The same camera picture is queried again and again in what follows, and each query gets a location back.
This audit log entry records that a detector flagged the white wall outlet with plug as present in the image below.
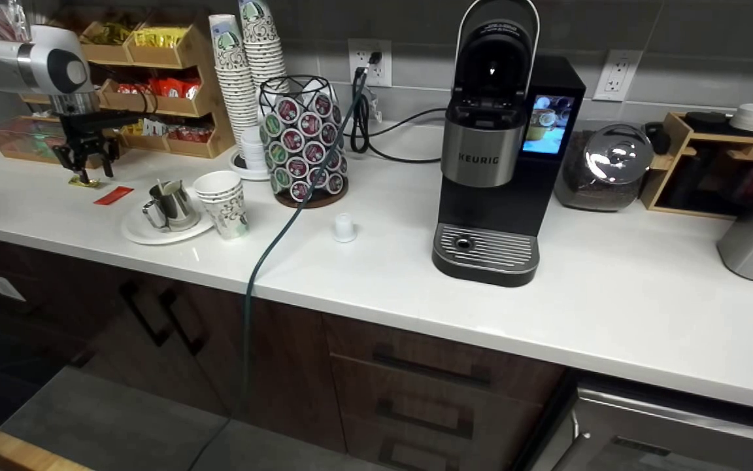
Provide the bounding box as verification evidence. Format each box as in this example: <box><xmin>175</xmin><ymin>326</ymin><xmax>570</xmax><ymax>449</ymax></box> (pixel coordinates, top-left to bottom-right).
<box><xmin>345</xmin><ymin>37</ymin><xmax>394</xmax><ymax>89</ymax></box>

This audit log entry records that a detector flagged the black power cable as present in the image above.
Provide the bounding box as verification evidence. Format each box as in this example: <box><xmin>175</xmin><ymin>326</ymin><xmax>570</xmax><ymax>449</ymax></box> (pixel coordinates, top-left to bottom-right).
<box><xmin>347</xmin><ymin>63</ymin><xmax>451</xmax><ymax>166</ymax></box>

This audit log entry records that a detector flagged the small white creamer cup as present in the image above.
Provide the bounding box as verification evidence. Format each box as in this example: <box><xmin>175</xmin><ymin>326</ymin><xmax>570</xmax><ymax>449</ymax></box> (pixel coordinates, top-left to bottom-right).
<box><xmin>330</xmin><ymin>213</ymin><xmax>360</xmax><ymax>246</ymax></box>

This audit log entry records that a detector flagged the cardboard box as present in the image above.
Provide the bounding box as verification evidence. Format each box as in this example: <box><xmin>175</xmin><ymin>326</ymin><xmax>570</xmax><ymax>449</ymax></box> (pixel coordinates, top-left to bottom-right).
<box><xmin>0</xmin><ymin>114</ymin><xmax>128</xmax><ymax>170</ymax></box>

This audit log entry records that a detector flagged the small wooden shelf organizer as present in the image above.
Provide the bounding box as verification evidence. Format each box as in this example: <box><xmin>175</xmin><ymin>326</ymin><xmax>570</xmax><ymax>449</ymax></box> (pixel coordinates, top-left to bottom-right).
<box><xmin>638</xmin><ymin>109</ymin><xmax>753</xmax><ymax>217</ymax></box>

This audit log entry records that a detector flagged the dark wooden cabinet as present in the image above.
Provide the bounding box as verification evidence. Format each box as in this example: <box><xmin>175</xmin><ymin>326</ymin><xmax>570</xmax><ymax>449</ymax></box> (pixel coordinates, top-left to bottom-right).
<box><xmin>0</xmin><ymin>229</ymin><xmax>570</xmax><ymax>471</ymax></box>

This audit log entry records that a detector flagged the steel under-counter appliance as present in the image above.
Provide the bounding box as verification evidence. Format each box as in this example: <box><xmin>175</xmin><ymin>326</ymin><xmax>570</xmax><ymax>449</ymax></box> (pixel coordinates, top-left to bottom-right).
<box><xmin>529</xmin><ymin>374</ymin><xmax>753</xmax><ymax>471</ymax></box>

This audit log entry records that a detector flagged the olive yellow sachet pile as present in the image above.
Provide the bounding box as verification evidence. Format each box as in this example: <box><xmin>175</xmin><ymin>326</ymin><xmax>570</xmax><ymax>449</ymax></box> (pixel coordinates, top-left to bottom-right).
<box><xmin>85</xmin><ymin>21</ymin><xmax>132</xmax><ymax>47</ymax></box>

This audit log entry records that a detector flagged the white cup lid stack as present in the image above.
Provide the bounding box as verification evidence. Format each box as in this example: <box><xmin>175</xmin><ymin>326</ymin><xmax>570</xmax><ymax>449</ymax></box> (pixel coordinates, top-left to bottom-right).
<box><xmin>238</xmin><ymin>126</ymin><xmax>272</xmax><ymax>172</ymax></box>

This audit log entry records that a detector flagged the white label sticker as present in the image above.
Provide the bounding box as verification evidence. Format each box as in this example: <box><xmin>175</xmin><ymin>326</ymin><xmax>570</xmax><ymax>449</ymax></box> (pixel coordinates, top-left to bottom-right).
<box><xmin>0</xmin><ymin>270</ymin><xmax>30</xmax><ymax>306</ymax></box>

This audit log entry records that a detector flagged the short paper cup stack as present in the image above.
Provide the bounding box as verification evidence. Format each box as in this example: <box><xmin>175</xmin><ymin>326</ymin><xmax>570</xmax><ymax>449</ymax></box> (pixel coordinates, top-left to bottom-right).
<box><xmin>206</xmin><ymin>11</ymin><xmax>262</xmax><ymax>145</ymax></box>

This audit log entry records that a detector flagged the tall paper cup stack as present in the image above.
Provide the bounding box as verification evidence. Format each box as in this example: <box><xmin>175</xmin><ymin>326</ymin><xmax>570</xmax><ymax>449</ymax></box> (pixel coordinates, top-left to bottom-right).
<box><xmin>236</xmin><ymin>0</ymin><xmax>287</xmax><ymax>94</ymax></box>

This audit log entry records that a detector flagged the white plate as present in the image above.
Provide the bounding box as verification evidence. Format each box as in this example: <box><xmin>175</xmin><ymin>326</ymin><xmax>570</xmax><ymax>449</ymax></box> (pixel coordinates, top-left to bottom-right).
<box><xmin>124</xmin><ymin>200</ymin><xmax>217</xmax><ymax>247</ymax></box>

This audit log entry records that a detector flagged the dark green cable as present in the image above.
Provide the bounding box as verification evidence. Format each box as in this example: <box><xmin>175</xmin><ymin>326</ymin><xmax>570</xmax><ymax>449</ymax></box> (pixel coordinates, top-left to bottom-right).
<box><xmin>234</xmin><ymin>192</ymin><xmax>312</xmax><ymax>421</ymax></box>

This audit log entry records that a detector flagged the empty white wall outlet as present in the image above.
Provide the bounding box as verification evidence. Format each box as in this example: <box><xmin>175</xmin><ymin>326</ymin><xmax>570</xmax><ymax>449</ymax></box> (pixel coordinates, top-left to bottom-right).
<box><xmin>592</xmin><ymin>47</ymin><xmax>647</xmax><ymax>105</ymax></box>

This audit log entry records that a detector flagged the patterned paper cup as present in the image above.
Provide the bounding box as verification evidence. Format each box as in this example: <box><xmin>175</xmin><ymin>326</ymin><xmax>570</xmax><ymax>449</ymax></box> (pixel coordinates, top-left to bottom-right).
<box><xmin>192</xmin><ymin>166</ymin><xmax>253</xmax><ymax>242</ymax></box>

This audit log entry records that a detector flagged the light wooden board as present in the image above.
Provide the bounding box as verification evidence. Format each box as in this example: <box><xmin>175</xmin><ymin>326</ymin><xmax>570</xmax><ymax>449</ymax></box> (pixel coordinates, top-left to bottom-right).
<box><xmin>0</xmin><ymin>414</ymin><xmax>91</xmax><ymax>471</ymax></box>

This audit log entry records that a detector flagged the black silver coffee machine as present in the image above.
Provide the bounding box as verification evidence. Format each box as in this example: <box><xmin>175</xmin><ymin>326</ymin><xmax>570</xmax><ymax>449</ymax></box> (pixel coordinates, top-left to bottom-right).
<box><xmin>428</xmin><ymin>0</ymin><xmax>589</xmax><ymax>291</ymax></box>

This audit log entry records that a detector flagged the red sachet pile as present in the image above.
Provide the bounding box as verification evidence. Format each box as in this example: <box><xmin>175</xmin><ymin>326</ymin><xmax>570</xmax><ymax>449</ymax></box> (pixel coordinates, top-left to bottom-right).
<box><xmin>147</xmin><ymin>73</ymin><xmax>205</xmax><ymax>98</ymax></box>

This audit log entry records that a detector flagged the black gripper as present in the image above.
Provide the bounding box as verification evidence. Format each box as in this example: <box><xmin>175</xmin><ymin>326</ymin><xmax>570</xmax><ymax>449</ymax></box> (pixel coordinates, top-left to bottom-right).
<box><xmin>49</xmin><ymin>109</ymin><xmax>124</xmax><ymax>186</ymax></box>

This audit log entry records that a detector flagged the bright yellow sachet pile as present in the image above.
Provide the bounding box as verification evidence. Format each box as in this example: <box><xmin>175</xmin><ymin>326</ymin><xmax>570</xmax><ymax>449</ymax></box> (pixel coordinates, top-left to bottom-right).
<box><xmin>128</xmin><ymin>22</ymin><xmax>192</xmax><ymax>52</ymax></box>

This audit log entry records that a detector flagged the wooden tiered condiment rack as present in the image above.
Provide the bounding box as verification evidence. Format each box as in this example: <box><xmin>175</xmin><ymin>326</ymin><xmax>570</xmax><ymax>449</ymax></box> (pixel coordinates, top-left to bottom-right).
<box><xmin>19</xmin><ymin>17</ymin><xmax>238</xmax><ymax>162</ymax></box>

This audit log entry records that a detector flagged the wire coffee pod carousel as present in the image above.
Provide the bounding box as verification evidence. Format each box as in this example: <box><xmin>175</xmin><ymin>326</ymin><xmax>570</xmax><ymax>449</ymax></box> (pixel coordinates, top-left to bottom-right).
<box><xmin>256</xmin><ymin>73</ymin><xmax>350</xmax><ymax>212</ymax></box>

